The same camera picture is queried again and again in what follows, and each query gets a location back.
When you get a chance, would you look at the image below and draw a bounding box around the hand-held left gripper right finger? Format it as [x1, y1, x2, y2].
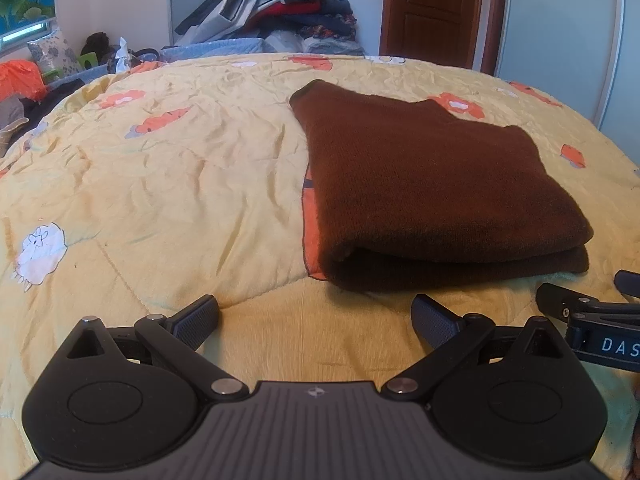
[382, 292, 576, 402]

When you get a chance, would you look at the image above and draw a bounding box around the dark plush toy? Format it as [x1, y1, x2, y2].
[80, 32, 114, 59]

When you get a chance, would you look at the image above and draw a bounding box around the orange cloth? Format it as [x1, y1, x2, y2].
[0, 59, 47, 101]

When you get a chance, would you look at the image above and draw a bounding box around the grey framed panel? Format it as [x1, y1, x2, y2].
[165, 0, 232, 47]

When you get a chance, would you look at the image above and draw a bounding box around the dark cloth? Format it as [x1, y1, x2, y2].
[22, 77, 102, 122]

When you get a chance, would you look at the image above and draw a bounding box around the floral pillow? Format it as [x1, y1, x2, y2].
[27, 27, 77, 74]

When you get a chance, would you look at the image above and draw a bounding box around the brown knit sweater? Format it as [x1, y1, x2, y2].
[289, 79, 595, 294]

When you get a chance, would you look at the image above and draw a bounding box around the yellow printed blanket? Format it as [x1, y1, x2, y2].
[0, 52, 640, 480]

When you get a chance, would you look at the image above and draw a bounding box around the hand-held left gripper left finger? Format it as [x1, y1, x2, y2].
[64, 294, 249, 401]

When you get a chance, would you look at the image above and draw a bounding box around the green plastic chair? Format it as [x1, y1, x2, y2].
[42, 50, 101, 79]

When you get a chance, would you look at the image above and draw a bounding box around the blue quilted blanket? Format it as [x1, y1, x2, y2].
[50, 37, 267, 91]

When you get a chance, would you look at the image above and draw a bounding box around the white window frame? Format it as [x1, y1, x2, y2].
[0, 17, 56, 54]

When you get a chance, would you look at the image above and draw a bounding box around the white sliding wardrobe door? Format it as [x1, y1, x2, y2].
[495, 0, 640, 161]

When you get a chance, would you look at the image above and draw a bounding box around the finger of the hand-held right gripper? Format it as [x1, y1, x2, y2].
[536, 282, 640, 322]
[614, 269, 640, 294]

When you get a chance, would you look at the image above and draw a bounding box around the pile of clothes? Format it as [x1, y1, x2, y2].
[174, 0, 364, 56]

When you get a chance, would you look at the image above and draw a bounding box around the brown wooden door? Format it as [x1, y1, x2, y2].
[378, 0, 507, 71]

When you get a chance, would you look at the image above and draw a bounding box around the white crumpled tissue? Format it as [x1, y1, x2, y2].
[105, 36, 134, 74]

